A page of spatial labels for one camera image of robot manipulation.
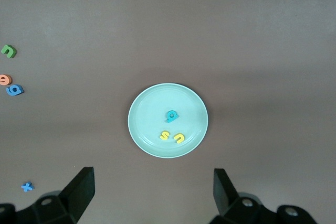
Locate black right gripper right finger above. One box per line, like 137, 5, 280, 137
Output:
208, 168, 279, 224

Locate blue letter g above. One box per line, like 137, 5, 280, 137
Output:
5, 84, 25, 97

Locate brown table cover sheet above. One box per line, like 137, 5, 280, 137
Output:
0, 0, 336, 224

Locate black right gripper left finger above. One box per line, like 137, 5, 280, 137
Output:
15, 166, 95, 224

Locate green letter u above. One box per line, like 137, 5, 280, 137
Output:
1, 44, 17, 59

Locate orange letter e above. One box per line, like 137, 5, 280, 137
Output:
0, 73, 13, 86

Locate blue letter x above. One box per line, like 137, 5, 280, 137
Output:
20, 182, 35, 193

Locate green plate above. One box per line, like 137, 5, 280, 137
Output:
128, 83, 209, 159

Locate teal letter b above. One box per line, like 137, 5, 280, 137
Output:
165, 110, 180, 124

